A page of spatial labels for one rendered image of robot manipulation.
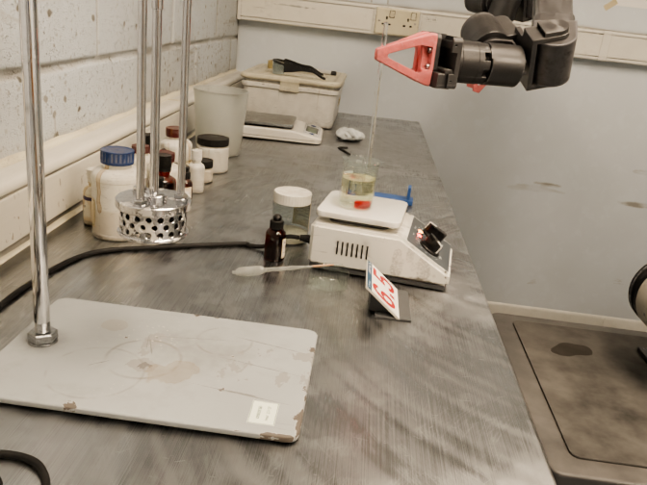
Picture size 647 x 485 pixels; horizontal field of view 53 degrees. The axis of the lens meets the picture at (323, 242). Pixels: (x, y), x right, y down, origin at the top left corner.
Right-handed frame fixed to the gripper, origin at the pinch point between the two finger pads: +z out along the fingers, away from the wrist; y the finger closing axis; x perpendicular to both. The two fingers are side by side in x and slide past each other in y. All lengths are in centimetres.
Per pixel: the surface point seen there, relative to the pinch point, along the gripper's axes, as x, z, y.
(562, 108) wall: 21, -106, -124
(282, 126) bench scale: 27, -1, -86
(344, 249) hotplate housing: 26.2, 3.3, 4.8
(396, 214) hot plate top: 21.3, -4.2, 2.9
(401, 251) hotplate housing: 25.0, -4.0, 7.9
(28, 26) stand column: -1.5, 38.5, 25.9
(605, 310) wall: 96, -137, -115
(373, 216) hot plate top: 21.3, -0.4, 4.2
